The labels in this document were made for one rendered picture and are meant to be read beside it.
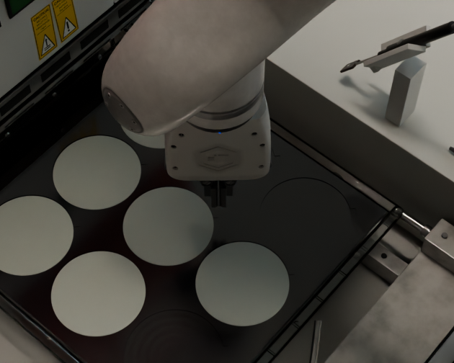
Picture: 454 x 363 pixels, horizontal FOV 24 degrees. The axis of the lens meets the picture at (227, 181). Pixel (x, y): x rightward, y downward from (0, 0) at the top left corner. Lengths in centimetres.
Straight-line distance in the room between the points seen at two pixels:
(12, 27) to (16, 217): 21
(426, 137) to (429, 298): 17
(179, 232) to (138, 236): 4
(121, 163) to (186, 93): 45
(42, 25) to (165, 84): 42
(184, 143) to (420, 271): 33
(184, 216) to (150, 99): 39
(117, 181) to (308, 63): 26
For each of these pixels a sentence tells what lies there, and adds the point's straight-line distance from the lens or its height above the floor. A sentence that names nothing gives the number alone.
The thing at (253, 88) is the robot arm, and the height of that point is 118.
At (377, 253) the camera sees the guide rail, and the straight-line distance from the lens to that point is 121.
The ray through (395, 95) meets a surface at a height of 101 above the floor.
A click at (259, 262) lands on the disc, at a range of 113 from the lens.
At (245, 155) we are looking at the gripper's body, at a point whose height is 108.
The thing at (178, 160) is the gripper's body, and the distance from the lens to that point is 100.
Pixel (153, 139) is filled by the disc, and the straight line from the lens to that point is 122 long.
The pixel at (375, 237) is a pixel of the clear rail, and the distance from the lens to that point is 115.
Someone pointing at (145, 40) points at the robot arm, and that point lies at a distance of 76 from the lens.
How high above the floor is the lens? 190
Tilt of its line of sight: 58 degrees down
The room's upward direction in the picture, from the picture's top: straight up
